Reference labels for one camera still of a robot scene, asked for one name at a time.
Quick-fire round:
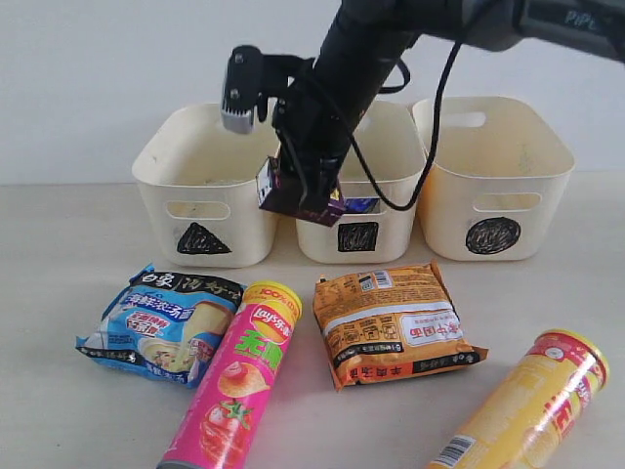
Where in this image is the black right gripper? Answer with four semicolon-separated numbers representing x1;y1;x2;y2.
274;82;361;195

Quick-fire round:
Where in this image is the cream bin with circle mark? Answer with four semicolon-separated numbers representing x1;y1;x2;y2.
418;97;575;261

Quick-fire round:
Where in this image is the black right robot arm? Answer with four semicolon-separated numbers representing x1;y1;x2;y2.
272;1;624;205

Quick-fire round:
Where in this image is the small dark purple packet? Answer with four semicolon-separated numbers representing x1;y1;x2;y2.
256;157;346;227

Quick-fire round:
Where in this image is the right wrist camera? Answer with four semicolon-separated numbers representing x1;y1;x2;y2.
221;45;264;135

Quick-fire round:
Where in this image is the cream bin with square mark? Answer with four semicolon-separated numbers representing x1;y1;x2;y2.
296;101;425;264

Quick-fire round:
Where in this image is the white blue milk carton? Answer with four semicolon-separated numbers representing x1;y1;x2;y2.
345;197;380;214

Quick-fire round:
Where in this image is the cream bin with triangle mark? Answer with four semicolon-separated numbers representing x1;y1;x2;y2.
132;104;278;268

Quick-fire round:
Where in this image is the yellow Lays chips can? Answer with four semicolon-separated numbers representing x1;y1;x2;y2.
428;329;609;469

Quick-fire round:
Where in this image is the blue instant noodle packet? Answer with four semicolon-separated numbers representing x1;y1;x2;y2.
75;264;245;388

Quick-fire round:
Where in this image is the pink Lays chips can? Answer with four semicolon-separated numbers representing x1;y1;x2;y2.
158;280;303;468

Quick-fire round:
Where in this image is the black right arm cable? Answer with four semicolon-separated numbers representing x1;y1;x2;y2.
272;28;465;212

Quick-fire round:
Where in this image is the orange instant noodle packet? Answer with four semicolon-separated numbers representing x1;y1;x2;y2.
312;261;488;391

